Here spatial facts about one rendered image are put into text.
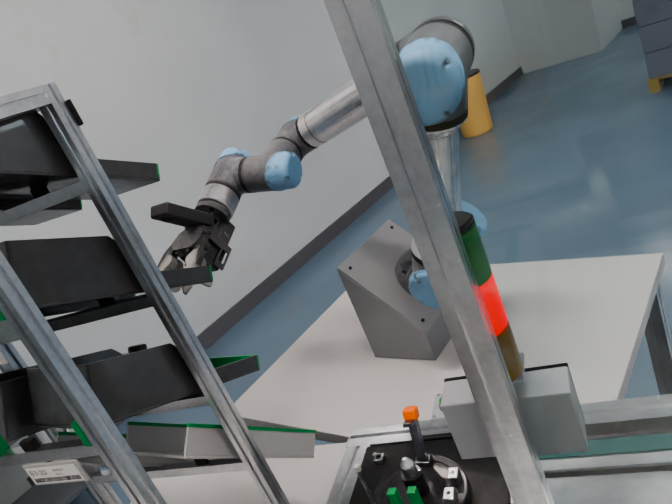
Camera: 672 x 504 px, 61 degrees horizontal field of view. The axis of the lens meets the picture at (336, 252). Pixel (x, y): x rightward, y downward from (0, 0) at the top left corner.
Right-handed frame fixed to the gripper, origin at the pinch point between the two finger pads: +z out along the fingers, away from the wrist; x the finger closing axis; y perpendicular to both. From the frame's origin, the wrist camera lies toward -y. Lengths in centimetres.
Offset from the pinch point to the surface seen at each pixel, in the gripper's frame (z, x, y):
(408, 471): 23, -43, 19
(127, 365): 22.6, -21.2, -13.8
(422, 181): 15, -64, -25
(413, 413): 14.2, -41.8, 19.8
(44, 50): -200, 229, -1
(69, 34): -220, 226, 3
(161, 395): 23.6, -21.3, -7.5
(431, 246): 17, -63, -20
